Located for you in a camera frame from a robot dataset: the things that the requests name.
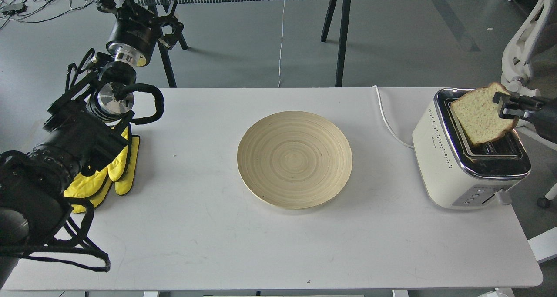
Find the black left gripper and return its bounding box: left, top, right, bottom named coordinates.
left=106, top=3, right=184, bottom=67

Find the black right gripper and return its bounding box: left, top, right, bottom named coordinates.
left=493, top=92, right=557, bottom=144

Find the slice of bread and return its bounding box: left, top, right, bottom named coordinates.
left=451, top=82, right=518, bottom=146

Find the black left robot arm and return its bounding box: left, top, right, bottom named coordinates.
left=1, top=2, right=183, bottom=284

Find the cream white toaster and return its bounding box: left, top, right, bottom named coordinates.
left=412, top=88, right=531, bottom=210

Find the white office chair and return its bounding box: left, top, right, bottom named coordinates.
left=500, top=0, right=557, bottom=208

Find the round wooden plate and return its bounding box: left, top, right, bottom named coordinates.
left=237, top=111, right=353, bottom=210

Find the white hanging cable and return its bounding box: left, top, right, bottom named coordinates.
left=278, top=0, right=286, bottom=88

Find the white toaster power cable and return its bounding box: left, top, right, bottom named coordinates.
left=372, top=85, right=415, bottom=149

